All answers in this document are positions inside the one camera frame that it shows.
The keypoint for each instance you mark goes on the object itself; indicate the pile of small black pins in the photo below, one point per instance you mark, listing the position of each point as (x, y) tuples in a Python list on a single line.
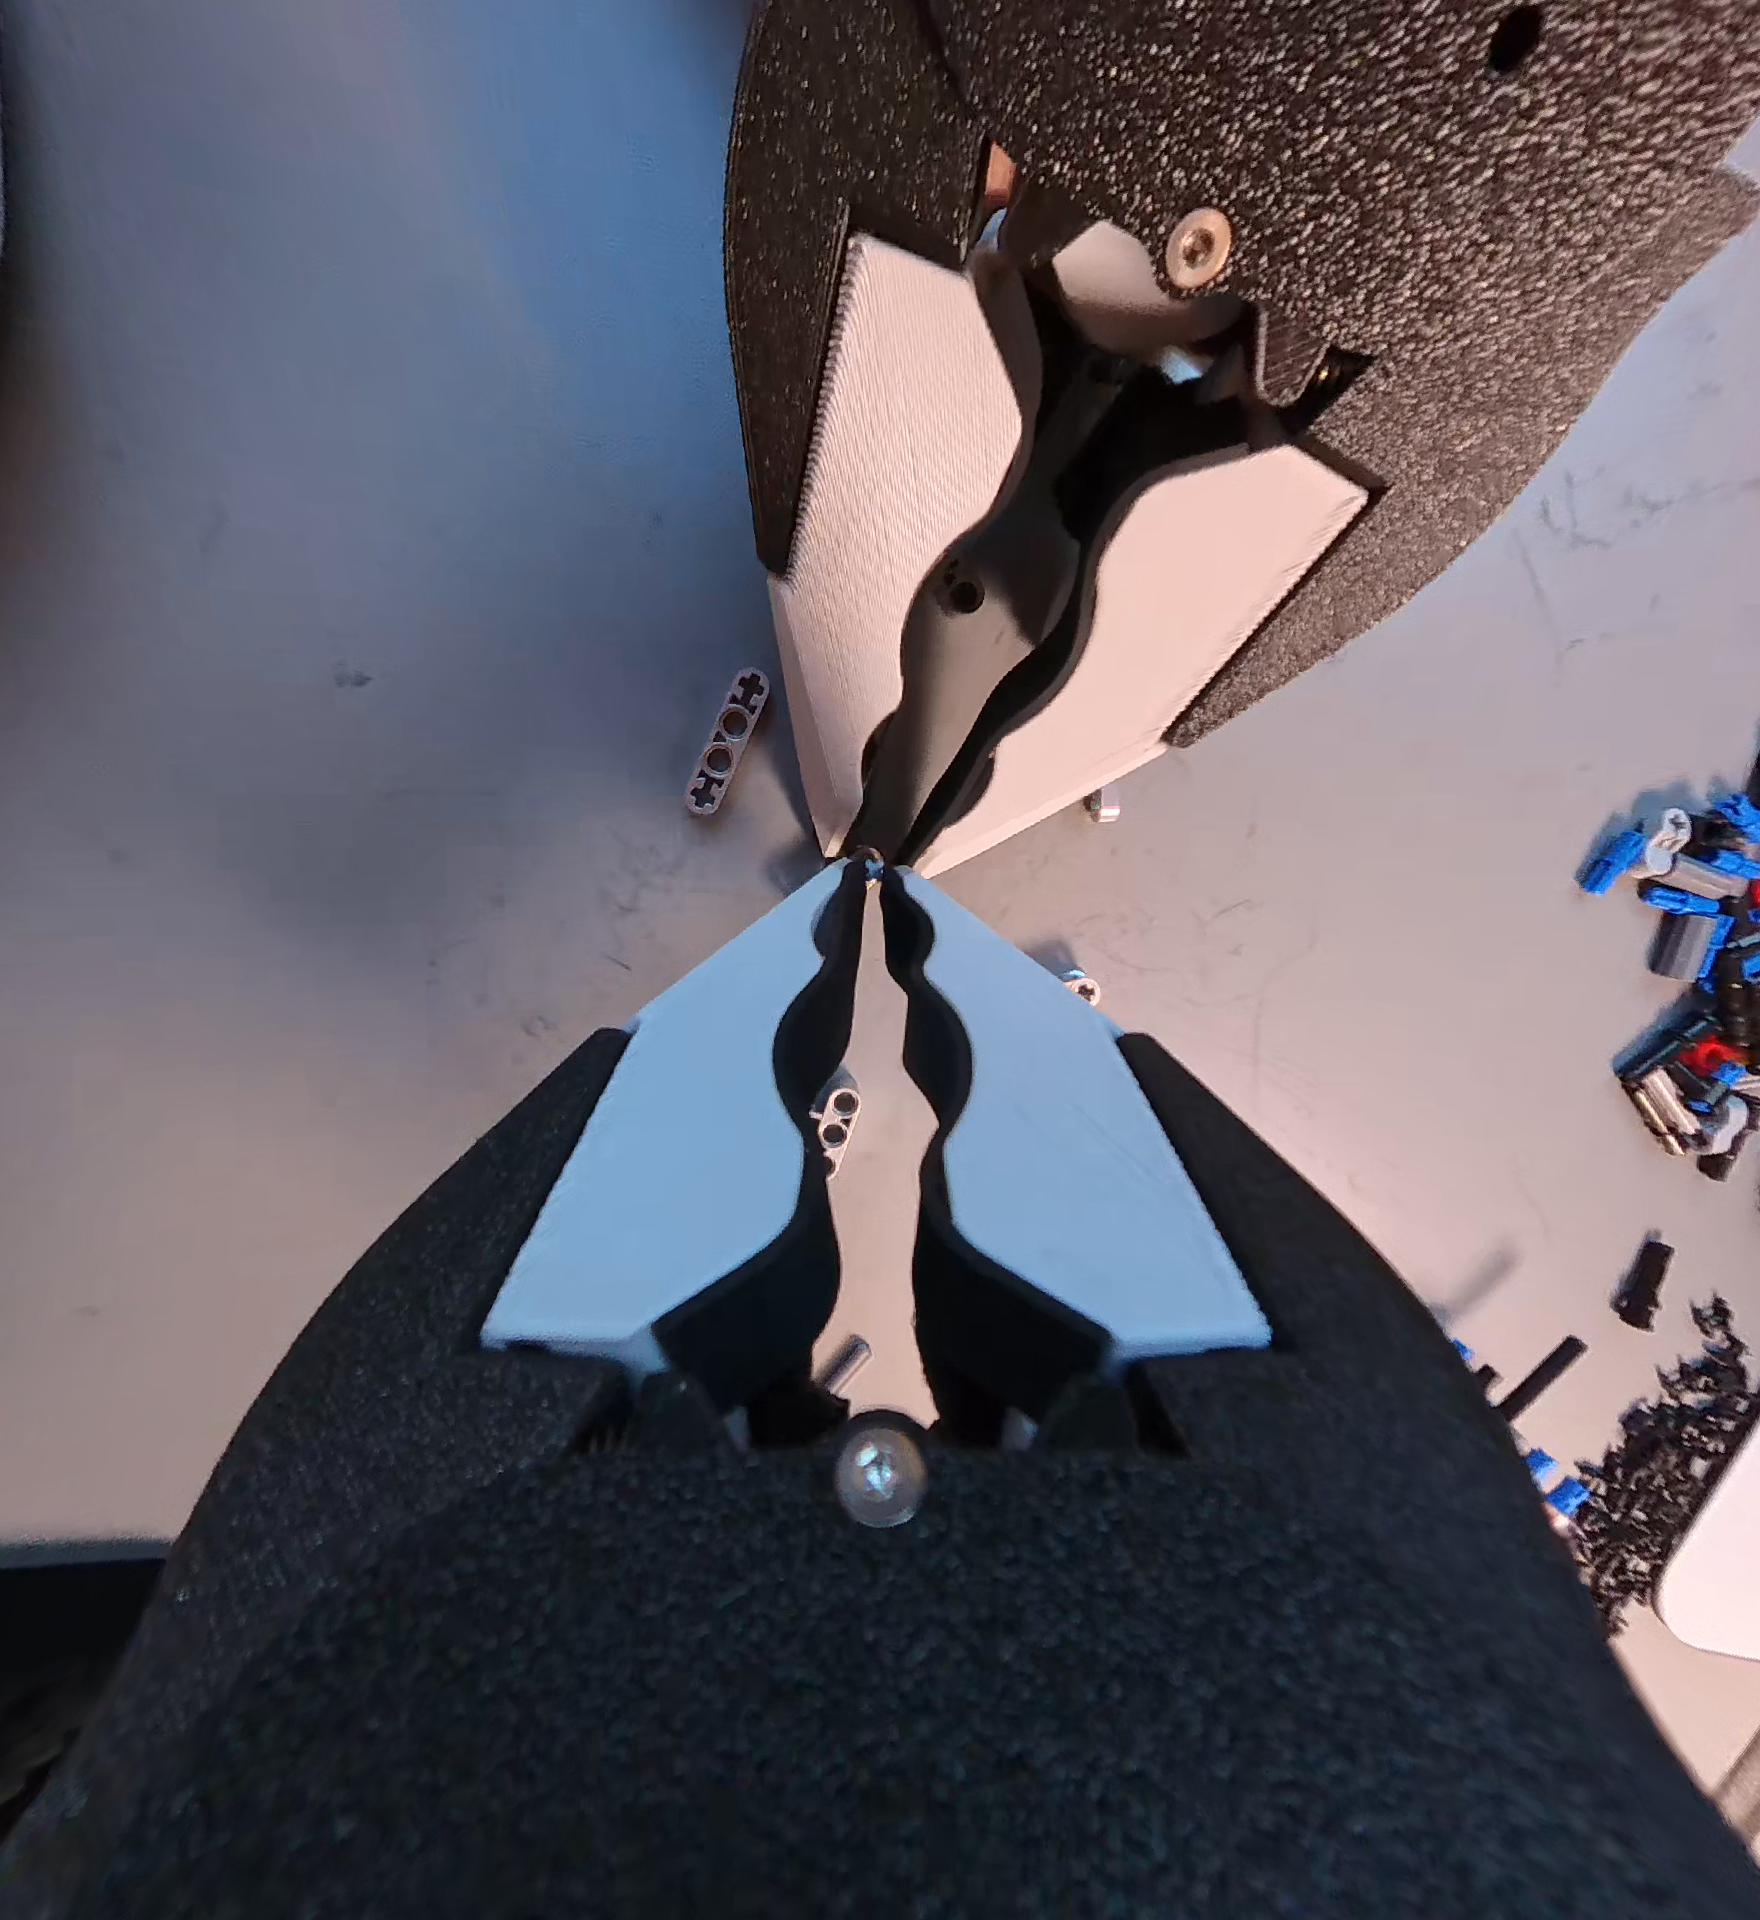
[(1659, 1471)]

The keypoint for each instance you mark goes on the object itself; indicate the transparent engine block assembly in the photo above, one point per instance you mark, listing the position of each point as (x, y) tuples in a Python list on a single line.
[(1541, 1373)]

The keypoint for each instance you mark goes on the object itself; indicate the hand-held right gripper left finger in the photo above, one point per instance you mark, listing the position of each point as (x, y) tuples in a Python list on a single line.
[(655, 1184)]

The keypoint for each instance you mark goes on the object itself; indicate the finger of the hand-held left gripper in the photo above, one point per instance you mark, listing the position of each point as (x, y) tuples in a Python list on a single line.
[(895, 450), (1197, 600)]

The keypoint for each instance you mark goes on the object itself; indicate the pile of small coloured connectors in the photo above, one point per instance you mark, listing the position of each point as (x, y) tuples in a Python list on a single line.
[(1734, 961)]

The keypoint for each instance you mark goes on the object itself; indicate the scattered chrome beams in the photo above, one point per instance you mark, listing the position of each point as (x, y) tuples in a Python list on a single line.
[(727, 742)]

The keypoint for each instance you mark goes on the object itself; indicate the black mesh pad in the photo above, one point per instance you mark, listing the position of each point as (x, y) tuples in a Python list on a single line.
[(10, 1711)]

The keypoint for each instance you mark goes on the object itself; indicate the black axle pin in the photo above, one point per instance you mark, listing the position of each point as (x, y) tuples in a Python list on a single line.
[(1646, 1283)]

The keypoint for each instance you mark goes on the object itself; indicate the grey desk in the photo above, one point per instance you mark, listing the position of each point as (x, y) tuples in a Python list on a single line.
[(295, 974)]

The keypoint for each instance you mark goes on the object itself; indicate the grey axle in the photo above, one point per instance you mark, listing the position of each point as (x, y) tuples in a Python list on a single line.
[(844, 1366)]

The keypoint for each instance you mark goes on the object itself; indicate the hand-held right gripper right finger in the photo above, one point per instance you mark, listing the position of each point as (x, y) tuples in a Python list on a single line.
[(1092, 1184)]

